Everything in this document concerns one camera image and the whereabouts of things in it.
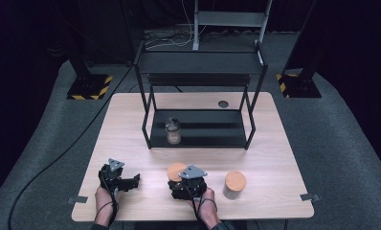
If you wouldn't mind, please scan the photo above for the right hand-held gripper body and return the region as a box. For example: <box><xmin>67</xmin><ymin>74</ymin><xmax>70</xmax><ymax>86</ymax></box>
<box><xmin>168</xmin><ymin>164</ymin><xmax>209</xmax><ymax>201</ymax></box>

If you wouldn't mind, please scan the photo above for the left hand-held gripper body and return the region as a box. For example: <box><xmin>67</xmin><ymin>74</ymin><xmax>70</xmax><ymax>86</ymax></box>
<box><xmin>98</xmin><ymin>157</ymin><xmax>129</xmax><ymax>193</ymax></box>

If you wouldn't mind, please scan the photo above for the glass jar with dark lid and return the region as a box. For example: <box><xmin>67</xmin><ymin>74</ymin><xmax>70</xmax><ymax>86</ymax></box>
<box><xmin>165</xmin><ymin>117</ymin><xmax>182</xmax><ymax>146</ymax></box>

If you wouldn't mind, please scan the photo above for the black metal shelf rack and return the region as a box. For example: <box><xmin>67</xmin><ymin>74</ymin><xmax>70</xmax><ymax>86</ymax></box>
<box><xmin>133</xmin><ymin>40</ymin><xmax>269</xmax><ymax>150</ymax></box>

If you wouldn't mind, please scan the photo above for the person's left hand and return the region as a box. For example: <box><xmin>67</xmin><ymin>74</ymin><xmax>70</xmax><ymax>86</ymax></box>
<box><xmin>95</xmin><ymin>186</ymin><xmax>124</xmax><ymax>210</ymax></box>

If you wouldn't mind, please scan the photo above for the person's right hand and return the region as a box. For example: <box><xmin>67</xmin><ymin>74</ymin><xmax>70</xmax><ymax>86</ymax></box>
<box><xmin>191</xmin><ymin>188</ymin><xmax>218</xmax><ymax>219</ymax></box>

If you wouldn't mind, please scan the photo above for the grey table edge clip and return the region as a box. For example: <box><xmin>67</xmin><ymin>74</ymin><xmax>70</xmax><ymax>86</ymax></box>
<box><xmin>299</xmin><ymin>193</ymin><xmax>323</xmax><ymax>202</ymax></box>
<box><xmin>66</xmin><ymin>195</ymin><xmax>89</xmax><ymax>205</ymax></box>

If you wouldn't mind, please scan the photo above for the black stand with striped base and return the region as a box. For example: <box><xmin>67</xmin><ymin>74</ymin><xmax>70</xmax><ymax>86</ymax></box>
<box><xmin>58</xmin><ymin>0</ymin><xmax>114</xmax><ymax>101</ymax></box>
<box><xmin>276</xmin><ymin>0</ymin><xmax>323</xmax><ymax>99</ymax></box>

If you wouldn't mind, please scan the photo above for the grey metal stand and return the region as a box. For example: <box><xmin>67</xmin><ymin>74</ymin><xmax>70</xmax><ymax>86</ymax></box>
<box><xmin>191</xmin><ymin>0</ymin><xmax>273</xmax><ymax>52</ymax></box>

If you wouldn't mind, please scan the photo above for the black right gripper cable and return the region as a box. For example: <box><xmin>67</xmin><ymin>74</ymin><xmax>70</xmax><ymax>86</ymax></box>
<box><xmin>182</xmin><ymin>182</ymin><xmax>218</xmax><ymax>219</ymax></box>

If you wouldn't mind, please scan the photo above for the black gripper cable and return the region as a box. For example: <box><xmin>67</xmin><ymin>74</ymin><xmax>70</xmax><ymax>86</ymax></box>
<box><xmin>182</xmin><ymin>182</ymin><xmax>218</xmax><ymax>219</ymax></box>
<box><xmin>94</xmin><ymin>172</ymin><xmax>120</xmax><ymax>226</ymax></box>

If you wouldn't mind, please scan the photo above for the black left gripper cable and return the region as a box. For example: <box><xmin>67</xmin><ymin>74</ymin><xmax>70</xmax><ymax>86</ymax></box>
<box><xmin>94</xmin><ymin>172</ymin><xmax>120</xmax><ymax>226</ymax></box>

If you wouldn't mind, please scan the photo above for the thick black floor cable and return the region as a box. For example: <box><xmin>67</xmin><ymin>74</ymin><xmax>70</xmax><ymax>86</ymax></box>
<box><xmin>7</xmin><ymin>65</ymin><xmax>136</xmax><ymax>230</ymax></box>

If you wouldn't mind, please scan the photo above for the bundle of floor cables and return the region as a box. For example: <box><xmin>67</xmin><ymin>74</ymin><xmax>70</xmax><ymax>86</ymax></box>
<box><xmin>143</xmin><ymin>0</ymin><xmax>212</xmax><ymax>51</ymax></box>

